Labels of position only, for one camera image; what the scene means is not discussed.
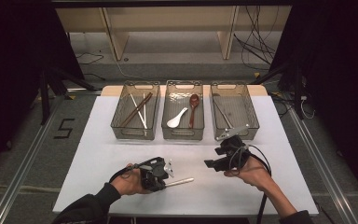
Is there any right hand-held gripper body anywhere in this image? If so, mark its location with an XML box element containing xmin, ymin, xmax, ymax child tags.
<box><xmin>213</xmin><ymin>125</ymin><xmax>251</xmax><ymax>172</ymax></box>

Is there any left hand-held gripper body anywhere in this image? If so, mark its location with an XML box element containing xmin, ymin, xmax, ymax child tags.
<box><xmin>138</xmin><ymin>156</ymin><xmax>175</xmax><ymax>193</ymax></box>

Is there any steel fork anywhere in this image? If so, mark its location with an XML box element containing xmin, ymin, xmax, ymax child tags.
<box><xmin>166</xmin><ymin>177</ymin><xmax>196</xmax><ymax>189</ymax></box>

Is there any grey transparent plastic bin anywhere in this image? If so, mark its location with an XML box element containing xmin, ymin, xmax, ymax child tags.
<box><xmin>110</xmin><ymin>79</ymin><xmax>161</xmax><ymax>141</ymax></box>
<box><xmin>209</xmin><ymin>81</ymin><xmax>260</xmax><ymax>141</ymax></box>
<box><xmin>161</xmin><ymin>79</ymin><xmax>205</xmax><ymax>141</ymax></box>

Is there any white ceramic spoon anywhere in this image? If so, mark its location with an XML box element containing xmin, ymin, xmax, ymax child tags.
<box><xmin>166</xmin><ymin>106</ymin><xmax>190</xmax><ymax>129</ymax></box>

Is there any brown wooden spoon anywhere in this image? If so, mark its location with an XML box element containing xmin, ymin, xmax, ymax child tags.
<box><xmin>187</xmin><ymin>93</ymin><xmax>200</xmax><ymax>130</ymax></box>

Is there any brown wooden chopstick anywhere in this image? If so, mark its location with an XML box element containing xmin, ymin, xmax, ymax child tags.
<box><xmin>119</xmin><ymin>91</ymin><xmax>151</xmax><ymax>128</ymax></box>
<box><xmin>121</xmin><ymin>92</ymin><xmax>154</xmax><ymax>128</ymax></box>

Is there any person's left hand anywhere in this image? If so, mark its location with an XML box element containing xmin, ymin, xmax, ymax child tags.
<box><xmin>110</xmin><ymin>162</ymin><xmax>152</xmax><ymax>196</ymax></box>

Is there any person's right hand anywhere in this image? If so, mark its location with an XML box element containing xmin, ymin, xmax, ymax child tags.
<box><xmin>223</xmin><ymin>155</ymin><xmax>276</xmax><ymax>192</ymax></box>

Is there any white table sheet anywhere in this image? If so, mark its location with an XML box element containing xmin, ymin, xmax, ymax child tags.
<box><xmin>52</xmin><ymin>94</ymin><xmax>320</xmax><ymax>217</ymax></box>

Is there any black metal stand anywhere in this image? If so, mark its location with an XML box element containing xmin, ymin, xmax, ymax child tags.
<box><xmin>38</xmin><ymin>64</ymin><xmax>99</xmax><ymax>125</ymax></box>
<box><xmin>250</xmin><ymin>60</ymin><xmax>307</xmax><ymax>120</ymax></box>

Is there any dark curtain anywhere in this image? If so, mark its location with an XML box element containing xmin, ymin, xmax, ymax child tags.
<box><xmin>0</xmin><ymin>0</ymin><xmax>85</xmax><ymax>178</ymax></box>
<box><xmin>269</xmin><ymin>0</ymin><xmax>358</xmax><ymax>200</ymax></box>

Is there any beige wooden desk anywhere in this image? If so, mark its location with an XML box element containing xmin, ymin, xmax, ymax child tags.
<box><xmin>55</xmin><ymin>5</ymin><xmax>293</xmax><ymax>62</ymax></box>

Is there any left hand-held gripper cable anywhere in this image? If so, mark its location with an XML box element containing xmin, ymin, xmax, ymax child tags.
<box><xmin>109</xmin><ymin>161</ymin><xmax>153</xmax><ymax>185</ymax></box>

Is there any hand-held gripper cable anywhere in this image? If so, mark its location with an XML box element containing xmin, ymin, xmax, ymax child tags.
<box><xmin>227</xmin><ymin>143</ymin><xmax>273</xmax><ymax>224</ymax></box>
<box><xmin>109</xmin><ymin>161</ymin><xmax>153</xmax><ymax>185</ymax></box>

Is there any right hand-held gripper cable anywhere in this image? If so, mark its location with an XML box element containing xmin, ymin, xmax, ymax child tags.
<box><xmin>227</xmin><ymin>143</ymin><xmax>273</xmax><ymax>224</ymax></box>

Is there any metal floor rail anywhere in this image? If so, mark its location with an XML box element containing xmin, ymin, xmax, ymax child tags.
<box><xmin>287</xmin><ymin>106</ymin><xmax>358</xmax><ymax>224</ymax></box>
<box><xmin>0</xmin><ymin>88</ymin><xmax>102</xmax><ymax>224</ymax></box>

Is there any bundle of black floor cables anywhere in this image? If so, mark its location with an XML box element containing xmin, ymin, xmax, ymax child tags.
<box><xmin>232</xmin><ymin>5</ymin><xmax>281</xmax><ymax>71</ymax></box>

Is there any white floor cable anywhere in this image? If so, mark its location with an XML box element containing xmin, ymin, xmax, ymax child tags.
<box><xmin>114</xmin><ymin>58</ymin><xmax>145</xmax><ymax>81</ymax></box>

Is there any thin black floor cable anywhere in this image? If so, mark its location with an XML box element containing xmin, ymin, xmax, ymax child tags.
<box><xmin>76</xmin><ymin>50</ymin><xmax>106</xmax><ymax>82</ymax></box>

